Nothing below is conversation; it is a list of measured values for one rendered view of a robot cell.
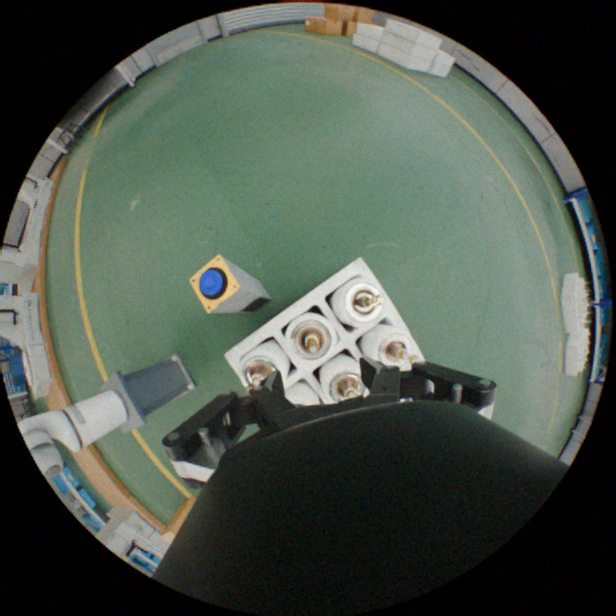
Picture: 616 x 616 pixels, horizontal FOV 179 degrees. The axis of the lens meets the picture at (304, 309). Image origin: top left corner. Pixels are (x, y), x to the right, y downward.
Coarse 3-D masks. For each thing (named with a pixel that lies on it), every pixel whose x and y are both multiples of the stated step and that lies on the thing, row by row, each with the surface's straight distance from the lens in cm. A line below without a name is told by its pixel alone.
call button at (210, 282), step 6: (210, 270) 32; (204, 276) 32; (210, 276) 32; (216, 276) 31; (204, 282) 32; (210, 282) 32; (216, 282) 31; (204, 288) 32; (210, 288) 32; (216, 288) 31; (210, 294) 32
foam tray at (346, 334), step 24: (360, 264) 46; (336, 288) 44; (288, 312) 43; (312, 312) 54; (384, 312) 47; (264, 336) 44; (336, 336) 50; (240, 360) 47; (288, 384) 46; (312, 384) 46
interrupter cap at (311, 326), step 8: (304, 320) 36; (312, 320) 35; (296, 328) 36; (304, 328) 36; (312, 328) 36; (320, 328) 36; (328, 328) 36; (296, 336) 36; (304, 336) 36; (320, 336) 36; (328, 336) 36; (296, 344) 36; (304, 344) 36; (320, 344) 36; (328, 344) 36; (296, 352) 36; (304, 352) 36; (320, 352) 36; (312, 360) 37
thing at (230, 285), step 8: (208, 264) 34; (216, 264) 34; (224, 264) 33; (200, 272) 35; (224, 272) 33; (192, 280) 35; (224, 280) 32; (232, 280) 32; (224, 288) 32; (232, 288) 32; (200, 296) 34; (208, 296) 33; (216, 296) 33; (224, 296) 32; (208, 304) 33; (216, 304) 33; (208, 312) 33
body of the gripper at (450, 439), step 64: (256, 448) 3; (320, 448) 2; (384, 448) 2; (448, 448) 2; (512, 448) 3; (192, 512) 3; (256, 512) 2; (320, 512) 2; (384, 512) 2; (448, 512) 2; (512, 512) 2; (192, 576) 2; (256, 576) 2; (320, 576) 2; (384, 576) 2; (448, 576) 2
